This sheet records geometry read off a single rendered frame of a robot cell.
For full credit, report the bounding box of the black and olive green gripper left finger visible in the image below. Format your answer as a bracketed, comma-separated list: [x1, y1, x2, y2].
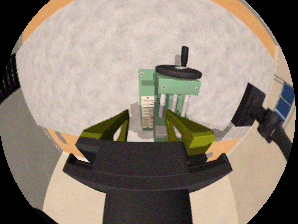
[79, 109, 130, 141]

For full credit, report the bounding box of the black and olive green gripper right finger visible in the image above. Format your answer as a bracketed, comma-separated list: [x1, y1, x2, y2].
[165, 109, 216, 156]

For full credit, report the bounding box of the green bench vise with handwheel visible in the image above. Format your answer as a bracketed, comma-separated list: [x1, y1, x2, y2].
[138, 46, 202, 142]

